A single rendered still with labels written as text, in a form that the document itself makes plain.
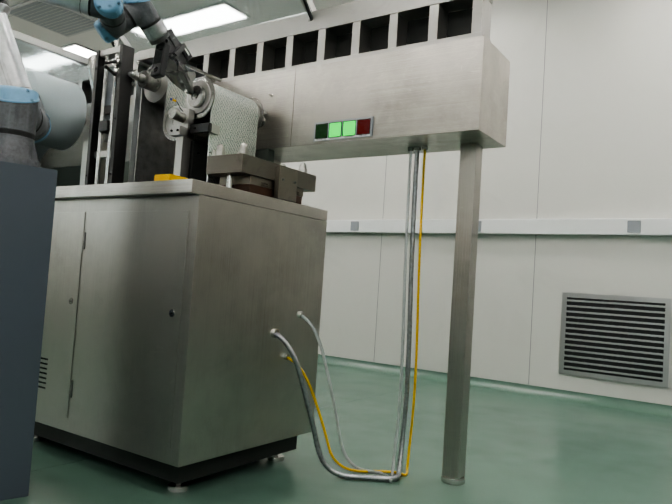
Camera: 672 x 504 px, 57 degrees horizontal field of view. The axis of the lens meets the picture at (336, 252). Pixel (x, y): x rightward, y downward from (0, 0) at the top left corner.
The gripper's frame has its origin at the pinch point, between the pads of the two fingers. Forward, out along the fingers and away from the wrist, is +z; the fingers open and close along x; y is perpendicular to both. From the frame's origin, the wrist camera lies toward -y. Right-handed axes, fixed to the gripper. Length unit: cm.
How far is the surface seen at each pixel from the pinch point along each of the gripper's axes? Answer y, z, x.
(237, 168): -21.5, 18.3, -25.8
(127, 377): -87, 43, -9
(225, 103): 5.1, 9.4, -8.0
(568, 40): 255, 139, -58
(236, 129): 3.2, 19.3, -8.0
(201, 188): -44, 8, -33
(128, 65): 4.5, -11.8, 25.2
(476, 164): 19, 54, -85
